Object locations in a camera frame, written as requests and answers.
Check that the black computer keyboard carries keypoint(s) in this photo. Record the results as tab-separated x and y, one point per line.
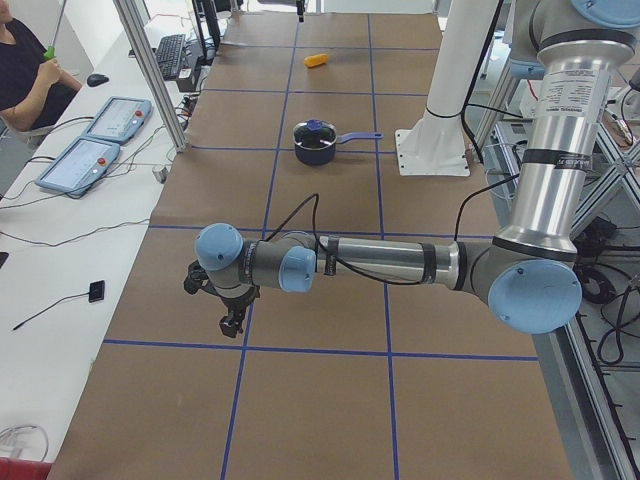
169	55

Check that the yellow corn cob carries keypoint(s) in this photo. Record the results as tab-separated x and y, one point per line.
317	60

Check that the far blue teach pendant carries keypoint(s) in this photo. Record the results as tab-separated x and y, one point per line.
119	120

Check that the small black square pad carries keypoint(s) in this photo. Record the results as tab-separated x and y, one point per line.
96	291

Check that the glass pot lid blue knob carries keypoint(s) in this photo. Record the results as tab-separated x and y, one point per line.
314	134

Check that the aluminium frame post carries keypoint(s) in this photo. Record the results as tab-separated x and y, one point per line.
132	23

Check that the black computer mouse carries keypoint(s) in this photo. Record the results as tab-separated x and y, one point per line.
94	80

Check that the near blue teach pendant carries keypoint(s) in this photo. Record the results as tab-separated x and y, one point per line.
85	161

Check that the dark blue saucepan purple handle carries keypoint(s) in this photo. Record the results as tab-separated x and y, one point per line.
326	155

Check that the brown paper table cover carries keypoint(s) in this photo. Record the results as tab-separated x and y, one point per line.
354	379

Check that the silver robot arm lid side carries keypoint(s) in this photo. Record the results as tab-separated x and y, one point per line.
524	274

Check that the black gripper finger lid side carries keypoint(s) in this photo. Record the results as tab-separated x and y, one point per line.
227	326
238	321

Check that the blue teach pendant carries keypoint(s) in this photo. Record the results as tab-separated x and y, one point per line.
85	161
119	120

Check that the person in black shirt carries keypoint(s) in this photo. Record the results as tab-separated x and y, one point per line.
35	91

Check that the green handled stick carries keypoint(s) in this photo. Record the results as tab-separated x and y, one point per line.
50	52

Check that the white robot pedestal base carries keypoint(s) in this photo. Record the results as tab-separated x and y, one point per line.
435	145

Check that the black gripper body lid side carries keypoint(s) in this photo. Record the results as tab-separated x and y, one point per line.
234	303

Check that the black gripper cable lid side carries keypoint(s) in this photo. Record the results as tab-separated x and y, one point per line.
332	257

